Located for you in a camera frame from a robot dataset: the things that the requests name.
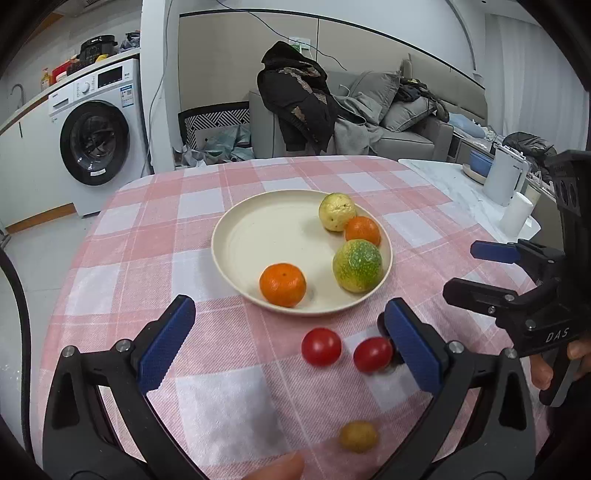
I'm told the grey cushion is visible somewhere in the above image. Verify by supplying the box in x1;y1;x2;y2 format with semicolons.
349;71;402;124
381;97;436;133

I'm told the white cup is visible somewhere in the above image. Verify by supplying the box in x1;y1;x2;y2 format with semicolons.
500;192;534;237

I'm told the green yellow guava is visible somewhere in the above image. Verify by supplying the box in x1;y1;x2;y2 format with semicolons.
332;239;384;294

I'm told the black jacket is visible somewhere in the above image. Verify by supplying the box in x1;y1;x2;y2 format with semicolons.
256;41;339;155

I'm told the small orange mandarin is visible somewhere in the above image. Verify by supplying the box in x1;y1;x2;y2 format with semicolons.
345;216;382;247

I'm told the white washing machine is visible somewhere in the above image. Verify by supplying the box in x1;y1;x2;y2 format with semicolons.
48;57;153;217

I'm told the person's left hand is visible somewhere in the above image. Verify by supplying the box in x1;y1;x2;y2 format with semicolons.
243;452;304;480

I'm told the chrome faucet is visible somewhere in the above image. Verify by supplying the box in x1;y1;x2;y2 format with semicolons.
10;83;25;110

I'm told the person's right hand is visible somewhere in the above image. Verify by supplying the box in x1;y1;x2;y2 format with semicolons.
529;338;591;392

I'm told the pink checked tablecloth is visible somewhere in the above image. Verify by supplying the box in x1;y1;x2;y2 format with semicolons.
38;156;532;479

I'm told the yellow-brown longan fruit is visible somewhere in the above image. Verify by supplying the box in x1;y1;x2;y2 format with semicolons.
339;421;380;454

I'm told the cream round plate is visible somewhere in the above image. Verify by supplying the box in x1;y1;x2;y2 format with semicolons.
211;190;378;317

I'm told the white kitchen cabinet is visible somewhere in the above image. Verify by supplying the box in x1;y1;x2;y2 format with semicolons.
1;102;72;226

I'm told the large orange mandarin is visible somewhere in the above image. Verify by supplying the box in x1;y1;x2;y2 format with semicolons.
259;263;307;308

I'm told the dark purple plum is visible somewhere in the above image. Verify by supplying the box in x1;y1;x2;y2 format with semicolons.
377;312;390;338
390;341;405;369

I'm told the black cable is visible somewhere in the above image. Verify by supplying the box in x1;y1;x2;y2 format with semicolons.
0;246;36;455

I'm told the red cherry tomato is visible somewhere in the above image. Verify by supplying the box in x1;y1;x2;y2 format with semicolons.
353;337;394;374
301;328;342;367

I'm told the grey sofa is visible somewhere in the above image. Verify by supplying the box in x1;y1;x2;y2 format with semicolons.
248;68;488;163

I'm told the white kettle appliance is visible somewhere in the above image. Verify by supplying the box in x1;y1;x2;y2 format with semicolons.
483;145;530;207

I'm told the pale yellow guava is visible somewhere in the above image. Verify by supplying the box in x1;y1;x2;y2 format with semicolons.
318;192;356;232

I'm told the orange bottle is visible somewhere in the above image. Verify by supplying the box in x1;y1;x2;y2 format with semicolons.
40;68;51;91

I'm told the black patterned storage basket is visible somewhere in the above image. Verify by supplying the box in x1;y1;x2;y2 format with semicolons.
178;101;254;167

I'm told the grey blanket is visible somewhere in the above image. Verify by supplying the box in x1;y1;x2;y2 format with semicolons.
334;92;387;155

